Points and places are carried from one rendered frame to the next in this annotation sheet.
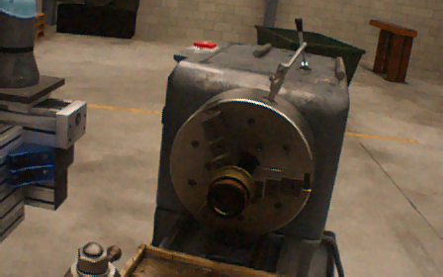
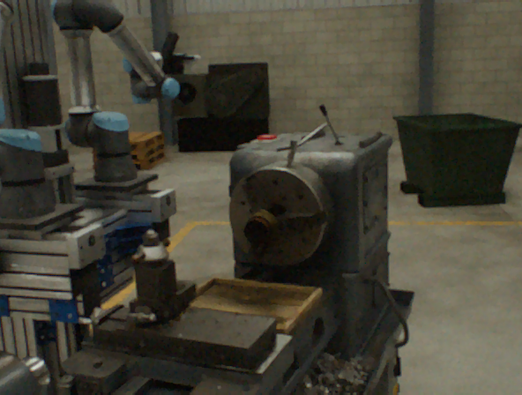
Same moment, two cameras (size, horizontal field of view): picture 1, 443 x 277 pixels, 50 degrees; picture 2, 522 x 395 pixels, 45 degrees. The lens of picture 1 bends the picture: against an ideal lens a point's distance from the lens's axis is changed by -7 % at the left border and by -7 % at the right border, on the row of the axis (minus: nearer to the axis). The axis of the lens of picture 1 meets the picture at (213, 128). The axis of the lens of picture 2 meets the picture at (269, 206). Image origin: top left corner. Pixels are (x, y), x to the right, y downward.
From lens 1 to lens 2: 0.95 m
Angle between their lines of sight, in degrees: 12
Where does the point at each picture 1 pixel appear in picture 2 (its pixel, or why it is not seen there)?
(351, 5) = not seen: outside the picture
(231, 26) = (381, 121)
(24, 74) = (124, 172)
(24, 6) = (118, 122)
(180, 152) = (234, 210)
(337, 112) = (346, 170)
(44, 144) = (144, 220)
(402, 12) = not seen: outside the picture
